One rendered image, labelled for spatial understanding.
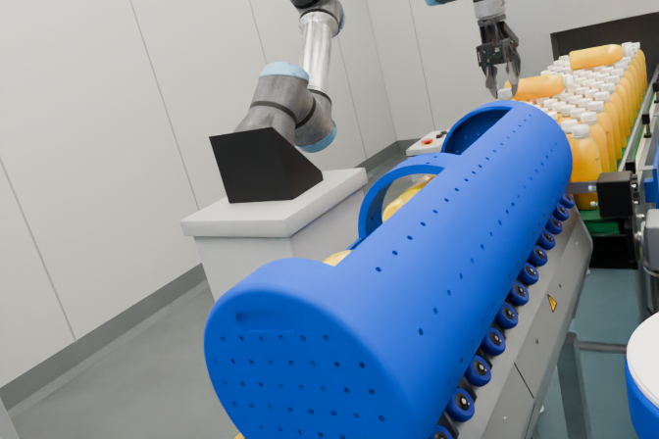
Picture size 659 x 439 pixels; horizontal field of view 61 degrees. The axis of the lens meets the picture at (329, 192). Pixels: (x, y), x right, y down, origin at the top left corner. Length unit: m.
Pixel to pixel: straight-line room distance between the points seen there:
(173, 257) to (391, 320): 3.49
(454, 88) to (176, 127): 3.11
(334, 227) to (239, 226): 0.21
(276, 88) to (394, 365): 0.86
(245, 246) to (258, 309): 0.61
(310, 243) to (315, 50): 0.60
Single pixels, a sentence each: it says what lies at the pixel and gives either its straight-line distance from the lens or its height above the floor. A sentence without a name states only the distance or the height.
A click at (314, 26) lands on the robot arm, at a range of 1.63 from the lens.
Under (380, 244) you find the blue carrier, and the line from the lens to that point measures 0.67.
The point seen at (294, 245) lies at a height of 1.08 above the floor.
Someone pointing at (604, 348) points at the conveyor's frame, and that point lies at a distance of 2.07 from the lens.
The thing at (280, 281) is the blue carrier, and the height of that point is 1.23.
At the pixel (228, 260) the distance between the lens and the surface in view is 1.28.
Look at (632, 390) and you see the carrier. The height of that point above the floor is 1.02.
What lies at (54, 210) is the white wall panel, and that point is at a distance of 3.58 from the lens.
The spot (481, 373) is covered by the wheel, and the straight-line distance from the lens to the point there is 0.86.
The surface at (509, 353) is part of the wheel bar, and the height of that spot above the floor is 0.92.
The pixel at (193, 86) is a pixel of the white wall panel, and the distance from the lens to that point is 4.25.
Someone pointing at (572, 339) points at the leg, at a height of 0.63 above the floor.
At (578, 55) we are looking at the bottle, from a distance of 2.38.
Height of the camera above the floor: 1.46
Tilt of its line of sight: 15 degrees down
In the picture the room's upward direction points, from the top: 14 degrees counter-clockwise
